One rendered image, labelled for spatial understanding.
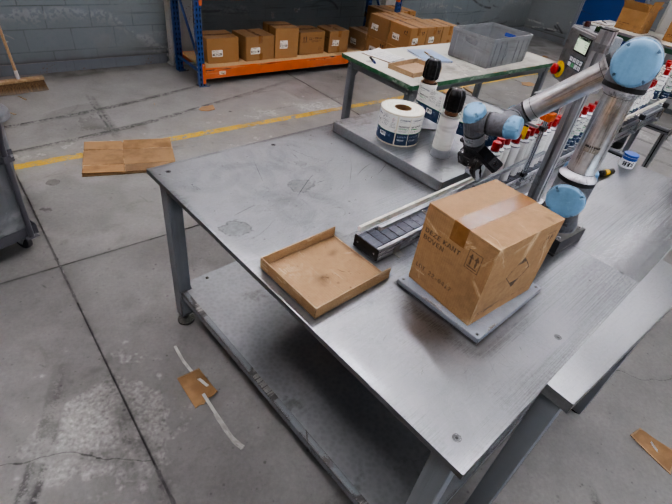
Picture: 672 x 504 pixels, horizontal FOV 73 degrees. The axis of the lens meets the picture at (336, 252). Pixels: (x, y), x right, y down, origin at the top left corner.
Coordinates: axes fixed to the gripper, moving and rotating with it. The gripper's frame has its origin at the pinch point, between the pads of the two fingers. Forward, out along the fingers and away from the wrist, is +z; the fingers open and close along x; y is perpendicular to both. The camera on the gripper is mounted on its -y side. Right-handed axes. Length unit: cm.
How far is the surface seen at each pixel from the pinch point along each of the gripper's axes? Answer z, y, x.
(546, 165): 6.4, -14.0, -23.9
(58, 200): 30, 216, 139
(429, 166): 4.6, 23.1, 3.2
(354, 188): -8.2, 32.3, 36.1
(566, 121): -9.6, -13.9, -32.9
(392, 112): -8.1, 48.4, -3.6
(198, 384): 29, 41, 137
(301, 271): -33, 4, 79
